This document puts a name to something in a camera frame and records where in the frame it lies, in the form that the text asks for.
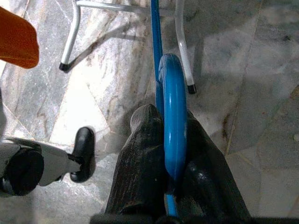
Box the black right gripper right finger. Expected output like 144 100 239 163
174 111 251 220

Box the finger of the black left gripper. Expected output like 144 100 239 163
69 126 97 183

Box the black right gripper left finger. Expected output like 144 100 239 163
105 104 168 217

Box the blue plastic hanger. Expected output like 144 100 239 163
150 0 188 218

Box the orange shirt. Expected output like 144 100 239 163
0 7 40 70

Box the white grey folding chair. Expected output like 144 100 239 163
58 0 197 95

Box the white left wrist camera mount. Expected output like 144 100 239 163
0 137 81 187

